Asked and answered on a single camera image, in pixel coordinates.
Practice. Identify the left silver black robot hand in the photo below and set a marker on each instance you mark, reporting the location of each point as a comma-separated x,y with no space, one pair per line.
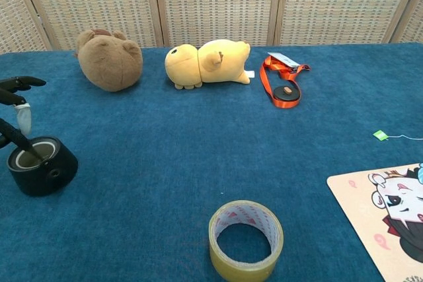
23,117

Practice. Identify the cartoon girl mouse pad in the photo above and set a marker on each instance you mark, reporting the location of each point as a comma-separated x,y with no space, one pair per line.
363,202

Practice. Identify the round grey disc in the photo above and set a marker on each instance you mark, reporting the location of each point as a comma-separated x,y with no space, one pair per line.
281,95

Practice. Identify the yellow bear plush toy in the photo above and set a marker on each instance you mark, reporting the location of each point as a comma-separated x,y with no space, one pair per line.
215,64

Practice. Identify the white badge card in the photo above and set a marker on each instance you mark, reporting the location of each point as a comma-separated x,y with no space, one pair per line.
282,59

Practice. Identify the woven folding screen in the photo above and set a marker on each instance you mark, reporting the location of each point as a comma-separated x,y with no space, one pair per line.
215,4

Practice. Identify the tea bag with green tag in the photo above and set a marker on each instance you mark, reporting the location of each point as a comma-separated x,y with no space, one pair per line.
380,135

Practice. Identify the clear packing tape roll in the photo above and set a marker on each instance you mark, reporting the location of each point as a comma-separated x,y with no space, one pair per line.
244,267

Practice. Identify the blue carpet table cover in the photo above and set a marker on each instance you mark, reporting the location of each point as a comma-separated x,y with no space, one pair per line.
148,163

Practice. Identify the brown capybara plush toy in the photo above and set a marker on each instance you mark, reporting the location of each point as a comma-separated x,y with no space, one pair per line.
109,64

